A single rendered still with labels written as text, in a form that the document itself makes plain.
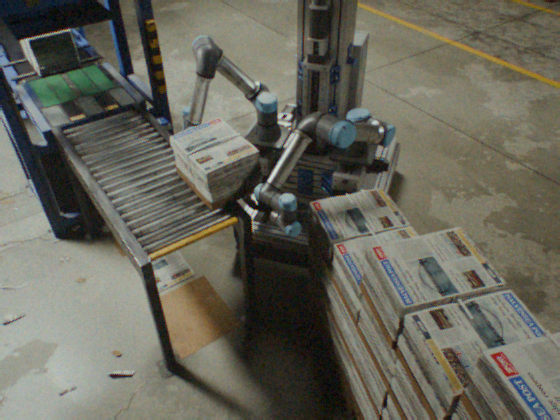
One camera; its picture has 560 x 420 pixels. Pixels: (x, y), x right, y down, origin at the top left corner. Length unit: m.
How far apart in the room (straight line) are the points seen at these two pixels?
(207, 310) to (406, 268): 1.52
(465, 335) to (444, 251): 0.34
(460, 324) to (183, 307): 1.79
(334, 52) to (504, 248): 1.73
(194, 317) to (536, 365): 2.03
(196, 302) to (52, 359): 0.81
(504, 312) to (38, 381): 2.25
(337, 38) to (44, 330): 2.24
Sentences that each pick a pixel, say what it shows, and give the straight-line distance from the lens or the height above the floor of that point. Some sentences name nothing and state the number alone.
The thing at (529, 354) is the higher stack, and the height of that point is 1.29.
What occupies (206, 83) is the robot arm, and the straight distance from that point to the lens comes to 2.61.
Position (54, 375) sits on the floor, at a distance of 2.99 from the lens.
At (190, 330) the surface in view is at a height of 0.00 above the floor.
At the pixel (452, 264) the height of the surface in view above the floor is 1.07.
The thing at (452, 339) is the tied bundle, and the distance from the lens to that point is 1.65.
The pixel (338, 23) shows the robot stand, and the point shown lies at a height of 1.43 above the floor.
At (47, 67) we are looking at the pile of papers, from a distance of 3.93.
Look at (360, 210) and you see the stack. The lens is 2.35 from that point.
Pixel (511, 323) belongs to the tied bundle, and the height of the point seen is 1.06.
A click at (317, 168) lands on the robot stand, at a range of 2.80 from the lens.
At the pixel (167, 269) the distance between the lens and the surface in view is 3.26.
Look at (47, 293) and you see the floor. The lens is 3.38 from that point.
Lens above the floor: 2.35
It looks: 40 degrees down
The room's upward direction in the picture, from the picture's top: 1 degrees counter-clockwise
